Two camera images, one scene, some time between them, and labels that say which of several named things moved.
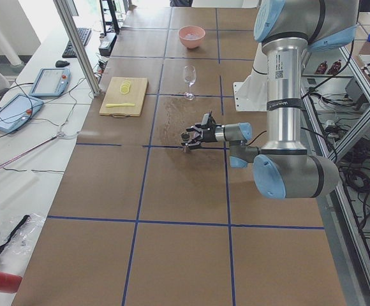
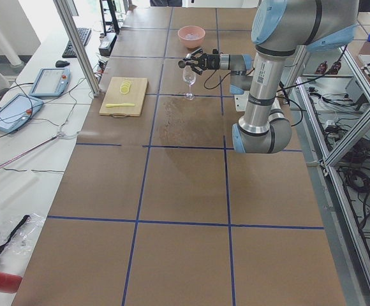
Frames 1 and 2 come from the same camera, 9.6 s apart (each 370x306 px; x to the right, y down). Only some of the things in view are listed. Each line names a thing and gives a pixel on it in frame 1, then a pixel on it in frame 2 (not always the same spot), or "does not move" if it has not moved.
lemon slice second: (125, 88) does not move
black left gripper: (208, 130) -> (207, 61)
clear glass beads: (191, 36) does not move
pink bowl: (191, 36) does not move
